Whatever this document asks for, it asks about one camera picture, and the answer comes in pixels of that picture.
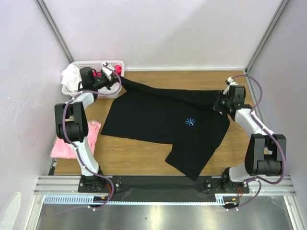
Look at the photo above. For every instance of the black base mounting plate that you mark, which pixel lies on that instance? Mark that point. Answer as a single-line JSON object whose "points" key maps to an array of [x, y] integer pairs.
{"points": [[169, 189]]}

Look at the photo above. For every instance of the black t-shirt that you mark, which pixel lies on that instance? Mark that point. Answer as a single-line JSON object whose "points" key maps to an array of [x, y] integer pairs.
{"points": [[184, 119]]}

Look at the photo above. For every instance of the white plastic laundry basket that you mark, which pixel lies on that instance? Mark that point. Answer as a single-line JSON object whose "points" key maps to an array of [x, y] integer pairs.
{"points": [[96, 64]]}

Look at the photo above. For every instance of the aluminium frame rail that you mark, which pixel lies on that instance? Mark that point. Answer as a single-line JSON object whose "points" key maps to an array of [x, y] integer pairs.
{"points": [[69, 184]]}

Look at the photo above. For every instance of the white t-shirt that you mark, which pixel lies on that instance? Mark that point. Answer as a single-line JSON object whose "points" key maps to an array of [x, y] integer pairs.
{"points": [[71, 77]]}

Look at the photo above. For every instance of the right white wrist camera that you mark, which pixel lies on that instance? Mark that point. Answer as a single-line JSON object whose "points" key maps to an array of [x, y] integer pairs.
{"points": [[229, 83]]}

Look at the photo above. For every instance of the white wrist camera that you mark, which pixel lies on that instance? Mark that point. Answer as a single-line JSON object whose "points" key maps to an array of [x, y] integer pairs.
{"points": [[107, 69], [229, 83]]}

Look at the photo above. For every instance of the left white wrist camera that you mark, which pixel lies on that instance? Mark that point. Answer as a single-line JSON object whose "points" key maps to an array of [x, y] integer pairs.
{"points": [[107, 69]]}

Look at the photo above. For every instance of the folded pink t-shirt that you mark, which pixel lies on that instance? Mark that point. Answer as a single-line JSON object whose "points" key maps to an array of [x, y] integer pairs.
{"points": [[62, 150]]}

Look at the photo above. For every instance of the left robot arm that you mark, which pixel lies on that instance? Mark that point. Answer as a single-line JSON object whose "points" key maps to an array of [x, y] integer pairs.
{"points": [[72, 127]]}

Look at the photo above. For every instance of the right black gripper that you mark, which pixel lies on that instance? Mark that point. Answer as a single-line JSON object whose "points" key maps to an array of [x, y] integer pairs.
{"points": [[218, 103]]}

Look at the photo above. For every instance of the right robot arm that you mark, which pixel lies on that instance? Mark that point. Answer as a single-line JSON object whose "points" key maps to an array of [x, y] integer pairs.
{"points": [[265, 155]]}

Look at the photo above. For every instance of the magenta t-shirt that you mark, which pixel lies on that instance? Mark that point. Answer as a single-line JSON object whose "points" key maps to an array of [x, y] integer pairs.
{"points": [[118, 70]]}

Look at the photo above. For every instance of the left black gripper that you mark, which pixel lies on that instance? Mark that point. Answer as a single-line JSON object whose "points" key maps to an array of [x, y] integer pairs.
{"points": [[110, 83]]}

